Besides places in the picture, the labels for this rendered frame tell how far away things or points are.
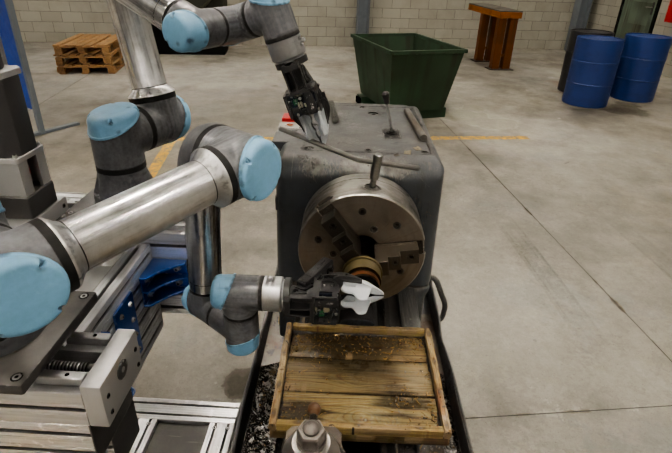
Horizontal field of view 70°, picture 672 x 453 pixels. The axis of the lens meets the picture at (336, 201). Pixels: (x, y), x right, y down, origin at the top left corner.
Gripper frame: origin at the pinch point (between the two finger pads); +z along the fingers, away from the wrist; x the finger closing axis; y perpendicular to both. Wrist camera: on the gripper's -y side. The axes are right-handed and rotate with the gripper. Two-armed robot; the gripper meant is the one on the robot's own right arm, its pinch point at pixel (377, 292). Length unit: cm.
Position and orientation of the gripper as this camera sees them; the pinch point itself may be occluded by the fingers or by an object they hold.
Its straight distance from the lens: 107.4
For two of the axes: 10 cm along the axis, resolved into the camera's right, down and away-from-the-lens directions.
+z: 10.0, 0.4, -0.2
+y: -0.4, 4.5, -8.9
